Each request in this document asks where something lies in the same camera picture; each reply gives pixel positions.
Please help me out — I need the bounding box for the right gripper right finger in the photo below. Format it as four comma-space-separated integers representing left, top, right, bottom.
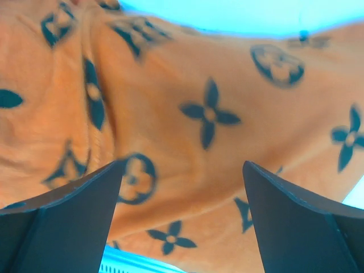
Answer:
242, 162, 363, 273

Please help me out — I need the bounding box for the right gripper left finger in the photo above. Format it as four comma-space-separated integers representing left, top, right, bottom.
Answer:
1, 160, 124, 273

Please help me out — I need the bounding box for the orange patterned pillowcase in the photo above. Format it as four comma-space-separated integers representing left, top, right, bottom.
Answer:
1, 1, 363, 272

